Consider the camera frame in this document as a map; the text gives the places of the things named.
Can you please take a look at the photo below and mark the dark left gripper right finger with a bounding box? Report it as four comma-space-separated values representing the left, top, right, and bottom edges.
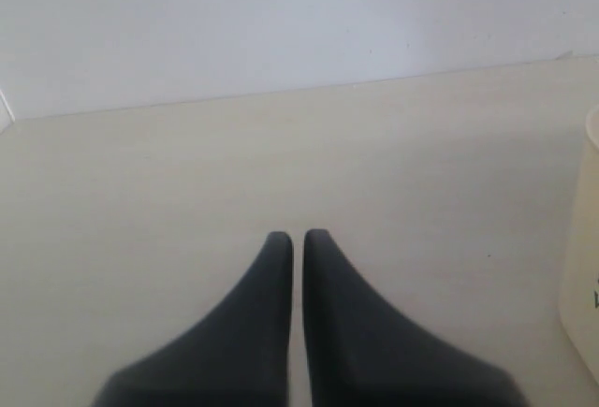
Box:
302, 229, 523, 406

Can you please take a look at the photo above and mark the small cream plastic bin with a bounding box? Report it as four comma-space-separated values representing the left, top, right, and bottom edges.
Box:
559, 109, 598, 378

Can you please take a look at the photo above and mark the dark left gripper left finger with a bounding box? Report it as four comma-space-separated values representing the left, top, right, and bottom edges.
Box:
94, 232, 293, 406

